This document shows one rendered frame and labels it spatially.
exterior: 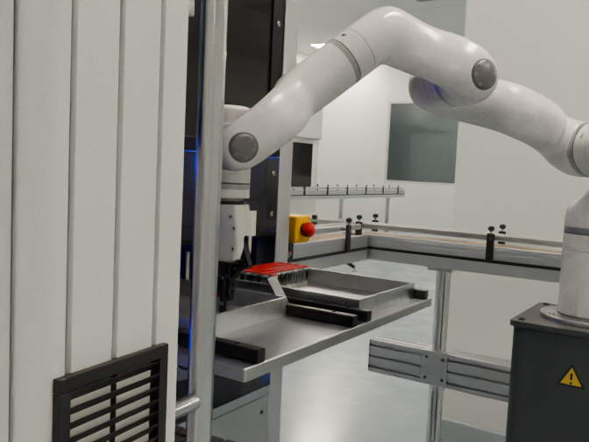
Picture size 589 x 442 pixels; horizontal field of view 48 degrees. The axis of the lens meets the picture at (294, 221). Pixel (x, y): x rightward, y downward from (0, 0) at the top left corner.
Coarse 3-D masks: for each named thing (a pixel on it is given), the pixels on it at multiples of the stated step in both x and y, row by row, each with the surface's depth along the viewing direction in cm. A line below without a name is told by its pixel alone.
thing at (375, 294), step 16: (320, 272) 157; (336, 272) 154; (256, 288) 136; (288, 288) 131; (304, 288) 150; (320, 288) 151; (336, 288) 152; (352, 288) 152; (368, 288) 150; (384, 288) 148; (400, 288) 138; (352, 304) 123; (368, 304) 126; (384, 304) 132
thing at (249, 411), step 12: (240, 396) 157; (252, 396) 161; (264, 396) 166; (216, 408) 149; (228, 408) 153; (240, 408) 157; (252, 408) 162; (264, 408) 166; (216, 420) 150; (228, 420) 153; (240, 420) 158; (252, 420) 162; (264, 420) 166; (216, 432) 150; (228, 432) 154; (240, 432) 158; (252, 432) 162; (264, 432) 167
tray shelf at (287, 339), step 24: (384, 312) 129; (408, 312) 136; (216, 336) 105; (240, 336) 106; (264, 336) 106; (288, 336) 107; (312, 336) 108; (336, 336) 110; (216, 360) 92; (240, 360) 92; (288, 360) 98
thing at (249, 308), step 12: (180, 288) 136; (180, 300) 130; (240, 300) 127; (252, 300) 126; (264, 300) 124; (276, 300) 119; (180, 312) 119; (228, 312) 107; (240, 312) 110; (252, 312) 113; (264, 312) 116; (276, 312) 119; (180, 324) 101; (216, 324) 105; (228, 324) 108; (240, 324) 110; (252, 324) 113
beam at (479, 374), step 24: (384, 336) 243; (384, 360) 236; (408, 360) 231; (432, 360) 226; (456, 360) 222; (480, 360) 217; (504, 360) 218; (432, 384) 226; (456, 384) 223; (480, 384) 217; (504, 384) 213
